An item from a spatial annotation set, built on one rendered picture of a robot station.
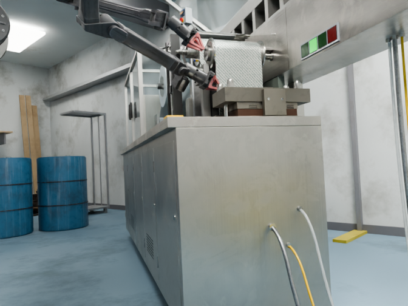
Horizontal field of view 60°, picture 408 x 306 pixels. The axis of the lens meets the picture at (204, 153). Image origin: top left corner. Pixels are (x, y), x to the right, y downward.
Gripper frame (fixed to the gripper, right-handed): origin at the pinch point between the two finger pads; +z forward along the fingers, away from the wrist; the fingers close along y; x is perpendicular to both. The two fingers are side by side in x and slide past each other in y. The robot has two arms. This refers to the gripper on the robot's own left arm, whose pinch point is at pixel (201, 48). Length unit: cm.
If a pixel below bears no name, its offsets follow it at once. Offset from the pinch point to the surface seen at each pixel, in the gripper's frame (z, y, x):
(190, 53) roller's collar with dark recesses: -2.7, -22.4, 4.3
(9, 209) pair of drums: -48, -288, -166
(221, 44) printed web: 5.8, 5.4, 5.7
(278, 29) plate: 22.6, 8.3, 30.6
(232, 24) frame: 6, -49, 50
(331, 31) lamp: 33, 48, 18
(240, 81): 23.1, 6.1, -2.3
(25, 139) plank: -151, -650, -110
